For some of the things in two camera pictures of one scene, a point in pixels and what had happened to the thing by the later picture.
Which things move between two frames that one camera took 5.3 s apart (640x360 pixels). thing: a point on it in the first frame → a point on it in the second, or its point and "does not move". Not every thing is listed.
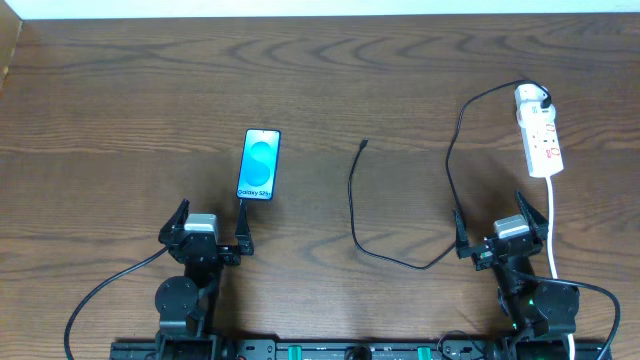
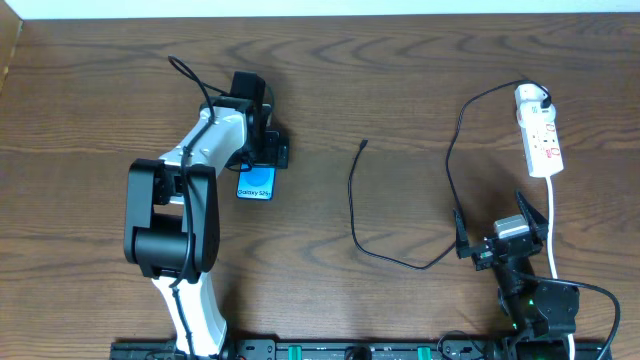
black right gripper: [503, 248] does not move
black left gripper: [203, 247] → [279, 148]
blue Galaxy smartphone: [259, 162] does not move
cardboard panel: [10, 26] does not move
